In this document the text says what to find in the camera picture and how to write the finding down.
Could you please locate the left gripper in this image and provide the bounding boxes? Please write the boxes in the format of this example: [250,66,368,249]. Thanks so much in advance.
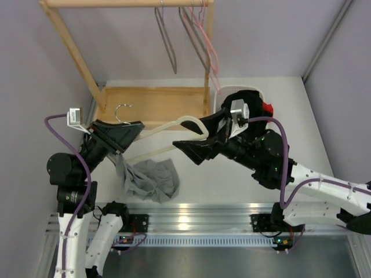
[77,119,144,181]

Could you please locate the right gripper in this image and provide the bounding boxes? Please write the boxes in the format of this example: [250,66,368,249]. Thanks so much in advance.
[174,110,263,171]

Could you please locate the cream hanger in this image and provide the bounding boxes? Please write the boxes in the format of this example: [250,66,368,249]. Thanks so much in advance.
[126,115,209,164]

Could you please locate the black tank top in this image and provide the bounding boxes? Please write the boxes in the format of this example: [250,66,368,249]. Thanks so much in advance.
[221,90,268,135]

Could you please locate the grey tank top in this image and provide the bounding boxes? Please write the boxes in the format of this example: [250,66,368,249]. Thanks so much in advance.
[108,155,180,203]

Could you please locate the pink hanger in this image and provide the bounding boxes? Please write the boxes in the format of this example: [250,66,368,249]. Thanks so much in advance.
[188,1,221,94]
[188,1,220,77]

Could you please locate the red tank top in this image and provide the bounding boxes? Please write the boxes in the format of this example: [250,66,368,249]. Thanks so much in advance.
[261,102,274,118]

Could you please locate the taupe hanger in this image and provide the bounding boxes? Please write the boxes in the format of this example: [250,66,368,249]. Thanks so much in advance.
[178,7,210,74]

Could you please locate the beige hanger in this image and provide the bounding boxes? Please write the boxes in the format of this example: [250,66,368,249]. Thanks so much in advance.
[154,0,177,74]

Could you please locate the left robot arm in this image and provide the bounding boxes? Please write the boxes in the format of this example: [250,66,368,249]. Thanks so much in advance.
[46,120,144,277]

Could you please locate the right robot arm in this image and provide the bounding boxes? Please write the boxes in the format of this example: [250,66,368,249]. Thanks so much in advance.
[173,112,370,235]

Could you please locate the white plastic basket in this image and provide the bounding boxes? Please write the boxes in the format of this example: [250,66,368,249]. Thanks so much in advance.
[210,85,257,114]

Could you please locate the wooden clothes rack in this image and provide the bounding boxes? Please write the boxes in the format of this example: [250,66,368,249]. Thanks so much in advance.
[39,1,210,129]

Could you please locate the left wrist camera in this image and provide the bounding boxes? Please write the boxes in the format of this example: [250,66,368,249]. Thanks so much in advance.
[67,107,88,133]

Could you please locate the aluminium mounting rail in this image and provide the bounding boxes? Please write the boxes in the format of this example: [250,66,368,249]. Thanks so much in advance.
[46,202,348,235]

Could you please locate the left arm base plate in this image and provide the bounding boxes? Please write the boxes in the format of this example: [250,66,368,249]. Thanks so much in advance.
[128,214,149,233]

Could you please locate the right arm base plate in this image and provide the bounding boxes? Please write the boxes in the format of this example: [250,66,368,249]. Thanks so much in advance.
[250,213,277,233]

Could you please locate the slotted cable duct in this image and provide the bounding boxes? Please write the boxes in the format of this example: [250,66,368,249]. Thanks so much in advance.
[112,235,290,248]

